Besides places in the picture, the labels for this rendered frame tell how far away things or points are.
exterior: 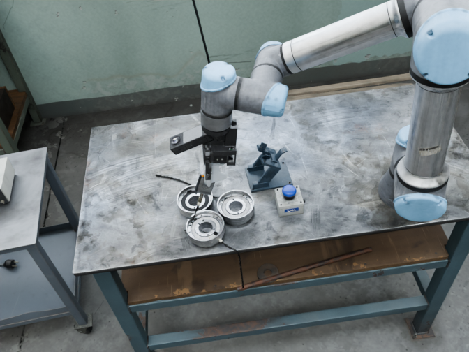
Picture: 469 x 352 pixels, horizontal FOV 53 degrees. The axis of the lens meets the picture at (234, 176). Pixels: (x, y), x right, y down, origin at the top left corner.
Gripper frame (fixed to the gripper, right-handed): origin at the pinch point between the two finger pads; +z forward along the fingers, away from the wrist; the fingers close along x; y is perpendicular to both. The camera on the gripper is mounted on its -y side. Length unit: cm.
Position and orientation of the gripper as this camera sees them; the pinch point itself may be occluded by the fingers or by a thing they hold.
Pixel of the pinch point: (205, 179)
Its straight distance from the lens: 129.0
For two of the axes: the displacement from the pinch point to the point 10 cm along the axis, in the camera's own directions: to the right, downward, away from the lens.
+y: 9.9, -0.3, 1.2
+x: -1.0, -7.3, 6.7
